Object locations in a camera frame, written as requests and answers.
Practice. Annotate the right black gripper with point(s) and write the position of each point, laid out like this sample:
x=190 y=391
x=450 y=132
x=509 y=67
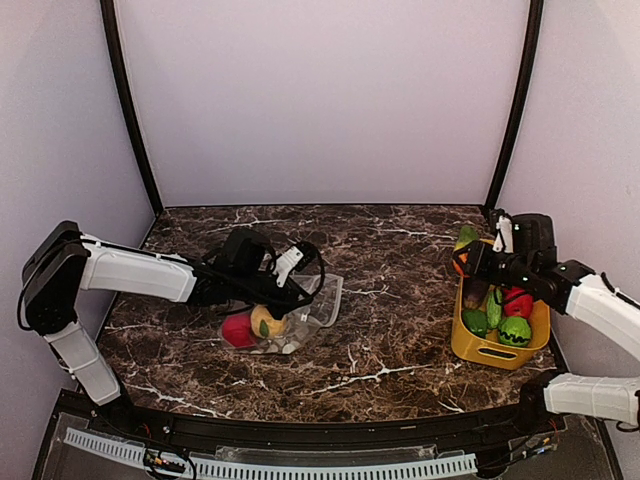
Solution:
x=477 y=263

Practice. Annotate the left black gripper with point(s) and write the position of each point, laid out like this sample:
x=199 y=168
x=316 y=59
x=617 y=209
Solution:
x=288 y=299

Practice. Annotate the yellow fake lemon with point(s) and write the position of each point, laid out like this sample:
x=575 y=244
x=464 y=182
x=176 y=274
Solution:
x=264 y=325

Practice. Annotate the clear polka dot zip bag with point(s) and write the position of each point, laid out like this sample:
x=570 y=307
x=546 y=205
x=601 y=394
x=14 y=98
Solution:
x=302 y=323

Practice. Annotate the orange fake fruit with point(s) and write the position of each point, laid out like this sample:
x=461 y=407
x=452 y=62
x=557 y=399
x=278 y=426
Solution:
x=467 y=235

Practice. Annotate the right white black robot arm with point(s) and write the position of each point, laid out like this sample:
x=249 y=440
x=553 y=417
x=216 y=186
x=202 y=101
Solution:
x=589 y=297

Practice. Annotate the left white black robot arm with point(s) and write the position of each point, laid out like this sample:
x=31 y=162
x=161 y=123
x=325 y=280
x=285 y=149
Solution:
x=69 y=261

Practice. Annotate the red fake apple in bag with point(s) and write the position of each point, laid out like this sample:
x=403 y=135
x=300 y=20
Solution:
x=236 y=331

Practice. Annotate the green fake bitter gourd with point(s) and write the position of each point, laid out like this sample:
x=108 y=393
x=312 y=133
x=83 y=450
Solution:
x=494 y=308

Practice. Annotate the purple fake eggplant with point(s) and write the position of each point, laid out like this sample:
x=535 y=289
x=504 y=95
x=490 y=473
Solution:
x=474 y=293

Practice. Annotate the green fake watermelon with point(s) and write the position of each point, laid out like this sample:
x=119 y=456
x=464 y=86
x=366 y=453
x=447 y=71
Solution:
x=515 y=332

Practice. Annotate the green fake bell pepper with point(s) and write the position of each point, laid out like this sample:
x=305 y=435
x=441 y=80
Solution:
x=476 y=322

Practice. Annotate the yellow plastic basket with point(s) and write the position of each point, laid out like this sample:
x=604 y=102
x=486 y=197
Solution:
x=489 y=351

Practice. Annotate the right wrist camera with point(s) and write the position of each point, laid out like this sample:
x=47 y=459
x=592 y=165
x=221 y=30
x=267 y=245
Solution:
x=502 y=225

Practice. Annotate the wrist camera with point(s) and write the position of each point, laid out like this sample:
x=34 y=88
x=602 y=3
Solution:
x=502 y=225
x=296 y=258

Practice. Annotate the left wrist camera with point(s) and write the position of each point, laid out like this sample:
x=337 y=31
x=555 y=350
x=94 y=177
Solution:
x=296 y=258

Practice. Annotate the black front rail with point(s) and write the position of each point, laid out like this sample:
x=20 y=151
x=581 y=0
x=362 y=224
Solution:
x=472 y=431

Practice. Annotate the white slotted cable duct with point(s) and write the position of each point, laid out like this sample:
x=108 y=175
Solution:
x=245 y=463

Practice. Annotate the left black frame post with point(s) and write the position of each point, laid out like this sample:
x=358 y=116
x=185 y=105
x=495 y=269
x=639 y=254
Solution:
x=128 y=109

